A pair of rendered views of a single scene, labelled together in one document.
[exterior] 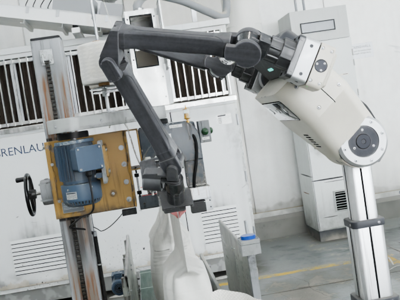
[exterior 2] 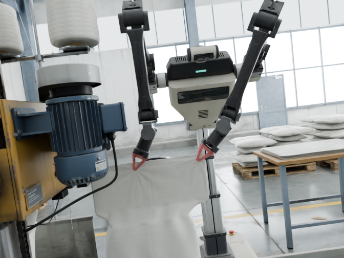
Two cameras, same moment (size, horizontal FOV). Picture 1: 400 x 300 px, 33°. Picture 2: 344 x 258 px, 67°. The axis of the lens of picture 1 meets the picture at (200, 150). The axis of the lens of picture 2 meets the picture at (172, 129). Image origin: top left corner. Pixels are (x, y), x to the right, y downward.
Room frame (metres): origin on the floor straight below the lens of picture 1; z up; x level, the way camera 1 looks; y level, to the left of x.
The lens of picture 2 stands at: (2.25, 1.24, 1.26)
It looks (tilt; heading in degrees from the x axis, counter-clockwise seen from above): 4 degrees down; 274
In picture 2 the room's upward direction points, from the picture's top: 7 degrees counter-clockwise
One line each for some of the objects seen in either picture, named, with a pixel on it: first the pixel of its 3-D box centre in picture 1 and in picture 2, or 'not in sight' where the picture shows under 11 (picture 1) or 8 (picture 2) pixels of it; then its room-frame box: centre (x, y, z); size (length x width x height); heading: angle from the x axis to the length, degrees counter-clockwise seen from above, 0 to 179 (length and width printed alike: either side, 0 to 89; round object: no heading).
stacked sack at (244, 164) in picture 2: not in sight; (250, 161); (1.24, -3.50, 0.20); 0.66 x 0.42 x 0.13; 92
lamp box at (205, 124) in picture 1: (203, 131); not in sight; (2.80, -0.03, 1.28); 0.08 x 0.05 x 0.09; 5
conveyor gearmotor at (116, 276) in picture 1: (122, 281); not in sight; (4.39, 0.63, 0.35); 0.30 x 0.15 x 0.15; 5
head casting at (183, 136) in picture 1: (169, 152); not in sight; (2.89, 0.13, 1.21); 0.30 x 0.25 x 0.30; 5
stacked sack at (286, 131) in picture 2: not in sight; (289, 131); (0.59, -3.31, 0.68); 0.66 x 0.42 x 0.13; 3
